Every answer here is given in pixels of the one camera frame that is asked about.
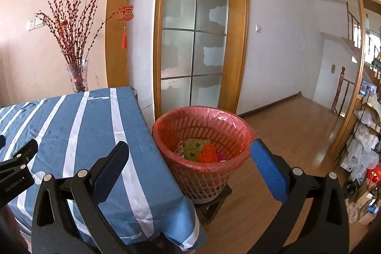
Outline red hanging ornament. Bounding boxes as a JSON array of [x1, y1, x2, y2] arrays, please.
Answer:
[[118, 5, 134, 50]]

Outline white black spotted bag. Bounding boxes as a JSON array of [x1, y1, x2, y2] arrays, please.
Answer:
[[174, 141, 185, 159]]

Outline orange plastic bag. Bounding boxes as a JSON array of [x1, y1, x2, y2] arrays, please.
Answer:
[[198, 144, 220, 163]]

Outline red lined trash basket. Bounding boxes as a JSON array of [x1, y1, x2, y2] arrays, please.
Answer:
[[152, 106, 255, 204]]

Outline green plastic bag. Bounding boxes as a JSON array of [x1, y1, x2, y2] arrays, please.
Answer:
[[181, 138, 209, 162]]

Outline white wall outlet plate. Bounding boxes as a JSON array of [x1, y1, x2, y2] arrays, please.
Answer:
[[26, 17, 45, 31]]

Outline blue white striped tablecloth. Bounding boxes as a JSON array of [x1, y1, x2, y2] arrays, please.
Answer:
[[1, 86, 207, 252]]

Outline dark wooden stool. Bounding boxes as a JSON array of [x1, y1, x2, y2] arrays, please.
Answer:
[[194, 185, 232, 225]]

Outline glass vase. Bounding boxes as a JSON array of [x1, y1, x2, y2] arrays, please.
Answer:
[[66, 59, 89, 93]]

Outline wooden stair railing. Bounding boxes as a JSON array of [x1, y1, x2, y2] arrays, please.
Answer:
[[331, 66, 355, 117]]

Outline glass panel wooden door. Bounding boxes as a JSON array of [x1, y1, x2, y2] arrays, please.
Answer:
[[153, 0, 249, 117]]

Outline cluttered metal shelf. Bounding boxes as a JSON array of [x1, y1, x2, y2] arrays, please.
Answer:
[[340, 81, 380, 226]]

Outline red berry branches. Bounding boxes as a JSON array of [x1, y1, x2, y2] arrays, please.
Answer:
[[34, 0, 118, 67]]

